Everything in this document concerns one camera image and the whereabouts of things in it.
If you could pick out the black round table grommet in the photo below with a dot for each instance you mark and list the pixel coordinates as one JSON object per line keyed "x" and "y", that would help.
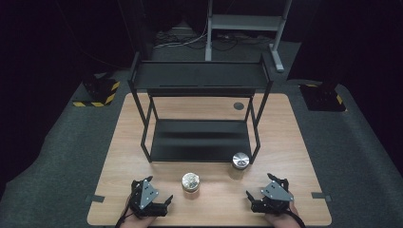
{"x": 239, "y": 106}

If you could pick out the grey metal stand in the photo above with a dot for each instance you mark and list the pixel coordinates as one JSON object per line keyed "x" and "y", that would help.
{"x": 245, "y": 22}

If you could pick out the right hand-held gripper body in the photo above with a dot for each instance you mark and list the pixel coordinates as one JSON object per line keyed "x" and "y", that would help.
{"x": 276, "y": 192}

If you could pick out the person's right hand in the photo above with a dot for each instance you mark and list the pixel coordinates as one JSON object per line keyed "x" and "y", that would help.
{"x": 280, "y": 221}

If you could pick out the glass jar with gold lid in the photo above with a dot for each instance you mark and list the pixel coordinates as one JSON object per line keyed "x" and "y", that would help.
{"x": 190, "y": 181}

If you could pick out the grey tape strip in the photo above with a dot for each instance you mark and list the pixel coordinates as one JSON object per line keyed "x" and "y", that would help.
{"x": 320, "y": 196}
{"x": 95, "y": 198}

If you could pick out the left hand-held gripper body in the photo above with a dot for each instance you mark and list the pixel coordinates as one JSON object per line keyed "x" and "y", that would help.
{"x": 148, "y": 193}

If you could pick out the black base with yellow stripes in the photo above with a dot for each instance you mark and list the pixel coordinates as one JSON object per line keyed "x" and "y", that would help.
{"x": 99, "y": 90}
{"x": 321, "y": 96}

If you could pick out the glass jar with silver lid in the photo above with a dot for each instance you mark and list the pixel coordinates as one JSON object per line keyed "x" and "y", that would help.
{"x": 240, "y": 160}

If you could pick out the black metal two-tier shelf rack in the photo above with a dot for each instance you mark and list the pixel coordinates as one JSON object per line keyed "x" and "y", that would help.
{"x": 199, "y": 141}

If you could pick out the person's left hand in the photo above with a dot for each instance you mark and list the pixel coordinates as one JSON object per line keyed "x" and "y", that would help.
{"x": 141, "y": 221}

